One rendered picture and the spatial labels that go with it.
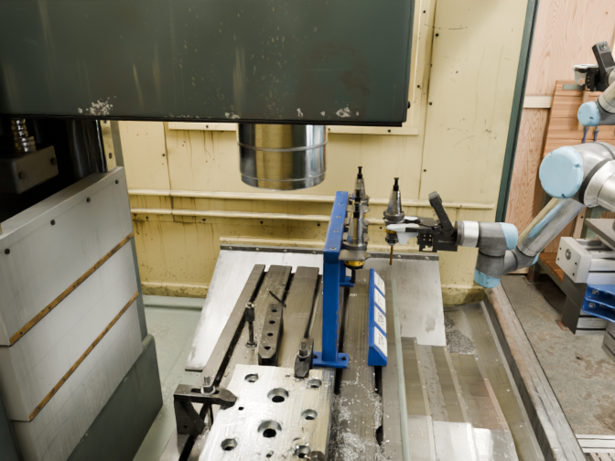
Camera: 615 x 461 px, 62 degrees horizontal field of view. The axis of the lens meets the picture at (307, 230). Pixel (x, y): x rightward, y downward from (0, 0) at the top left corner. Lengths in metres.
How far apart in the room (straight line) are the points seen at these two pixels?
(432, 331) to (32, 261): 1.34
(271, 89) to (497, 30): 1.26
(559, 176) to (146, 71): 0.92
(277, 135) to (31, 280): 0.50
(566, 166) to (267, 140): 0.73
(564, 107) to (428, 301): 2.06
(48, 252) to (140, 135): 1.14
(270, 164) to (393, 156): 1.14
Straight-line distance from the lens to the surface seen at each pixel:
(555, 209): 1.53
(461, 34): 1.91
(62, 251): 1.09
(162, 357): 2.02
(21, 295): 1.00
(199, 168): 2.07
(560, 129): 3.73
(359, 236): 1.26
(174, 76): 0.82
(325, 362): 1.38
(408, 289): 1.99
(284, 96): 0.78
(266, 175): 0.85
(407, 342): 1.81
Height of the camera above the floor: 1.74
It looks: 22 degrees down
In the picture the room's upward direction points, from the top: straight up
